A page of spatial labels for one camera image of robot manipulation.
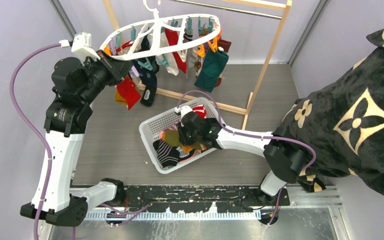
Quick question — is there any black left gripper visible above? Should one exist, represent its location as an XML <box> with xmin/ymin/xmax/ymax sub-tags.
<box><xmin>80</xmin><ymin>49</ymin><xmax>132</xmax><ymax>104</ymax></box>

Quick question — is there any red penguin sock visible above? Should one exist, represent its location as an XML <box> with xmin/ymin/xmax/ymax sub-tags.
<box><xmin>115</xmin><ymin>76</ymin><xmax>141</xmax><ymax>110</ymax></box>

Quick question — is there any olive green sock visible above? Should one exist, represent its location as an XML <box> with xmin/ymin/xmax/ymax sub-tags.
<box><xmin>159</xmin><ymin>129</ymin><xmax>208</xmax><ymax>153</ymax></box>

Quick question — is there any mustard yellow brown-cuffed sock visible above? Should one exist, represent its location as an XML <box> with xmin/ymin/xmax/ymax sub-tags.
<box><xmin>114</xmin><ymin>90</ymin><xmax>128</xmax><ymax>106</ymax></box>

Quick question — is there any white oval clip hanger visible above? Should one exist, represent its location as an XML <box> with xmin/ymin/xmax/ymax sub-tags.
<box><xmin>99</xmin><ymin>0</ymin><xmax>222</xmax><ymax>62</ymax></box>

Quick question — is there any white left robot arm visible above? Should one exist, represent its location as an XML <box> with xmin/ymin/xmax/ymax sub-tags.
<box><xmin>20</xmin><ymin>50</ymin><xmax>133</xmax><ymax>227</ymax></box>

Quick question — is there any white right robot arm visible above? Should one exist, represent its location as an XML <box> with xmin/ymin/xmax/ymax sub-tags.
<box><xmin>177</xmin><ymin>112</ymin><xmax>310</xmax><ymax>206</ymax></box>

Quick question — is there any red white striped sock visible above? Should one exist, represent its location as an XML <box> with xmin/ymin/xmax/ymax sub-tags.
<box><xmin>192</xmin><ymin>104</ymin><xmax>207</xmax><ymax>119</ymax></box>

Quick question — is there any navy blue patterned sock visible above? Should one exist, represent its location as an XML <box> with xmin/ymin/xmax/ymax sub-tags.
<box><xmin>133</xmin><ymin>36</ymin><xmax>160</xmax><ymax>108</ymax></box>

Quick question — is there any black white striped sock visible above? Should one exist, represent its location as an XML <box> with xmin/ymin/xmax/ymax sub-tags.
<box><xmin>152</xmin><ymin>139</ymin><xmax>192</xmax><ymax>168</ymax></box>

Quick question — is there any white plastic basket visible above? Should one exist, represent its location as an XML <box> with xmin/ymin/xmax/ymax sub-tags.
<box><xmin>138</xmin><ymin>107</ymin><xmax>216</xmax><ymax>174</ymax></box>

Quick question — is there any dark green sock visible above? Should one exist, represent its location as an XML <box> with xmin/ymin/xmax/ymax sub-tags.
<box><xmin>194</xmin><ymin>50</ymin><xmax>229</xmax><ymax>93</ymax></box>

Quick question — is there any metal rack rod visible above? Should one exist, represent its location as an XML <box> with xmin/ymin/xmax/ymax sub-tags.
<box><xmin>165</xmin><ymin>0</ymin><xmax>284</xmax><ymax>20</ymax></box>

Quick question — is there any black floral plush blanket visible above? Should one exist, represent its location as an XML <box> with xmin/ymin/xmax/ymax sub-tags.
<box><xmin>280</xmin><ymin>28</ymin><xmax>384</xmax><ymax>196</ymax></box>

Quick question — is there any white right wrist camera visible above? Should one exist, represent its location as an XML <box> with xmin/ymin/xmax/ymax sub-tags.
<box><xmin>174</xmin><ymin>105</ymin><xmax>194</xmax><ymax>122</ymax></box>

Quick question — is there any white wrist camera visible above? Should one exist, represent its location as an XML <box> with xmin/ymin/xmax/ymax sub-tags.
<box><xmin>174</xmin><ymin>105</ymin><xmax>194</xmax><ymax>122</ymax></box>
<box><xmin>58</xmin><ymin>32</ymin><xmax>101</xmax><ymax>62</ymax></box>

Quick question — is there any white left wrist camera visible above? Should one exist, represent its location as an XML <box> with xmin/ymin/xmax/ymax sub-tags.
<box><xmin>58</xmin><ymin>32</ymin><xmax>101</xmax><ymax>62</ymax></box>

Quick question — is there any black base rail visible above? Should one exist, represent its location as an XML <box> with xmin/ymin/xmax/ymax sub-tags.
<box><xmin>97</xmin><ymin>185</ymin><xmax>291</xmax><ymax>226</ymax></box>

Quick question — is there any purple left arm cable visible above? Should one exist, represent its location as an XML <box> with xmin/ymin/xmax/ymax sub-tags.
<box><xmin>9</xmin><ymin>39</ymin><xmax>79</xmax><ymax>240</ymax></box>

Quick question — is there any wooden drying rack frame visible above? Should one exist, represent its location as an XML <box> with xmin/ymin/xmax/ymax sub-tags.
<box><xmin>102</xmin><ymin>0</ymin><xmax>293</xmax><ymax>130</ymax></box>

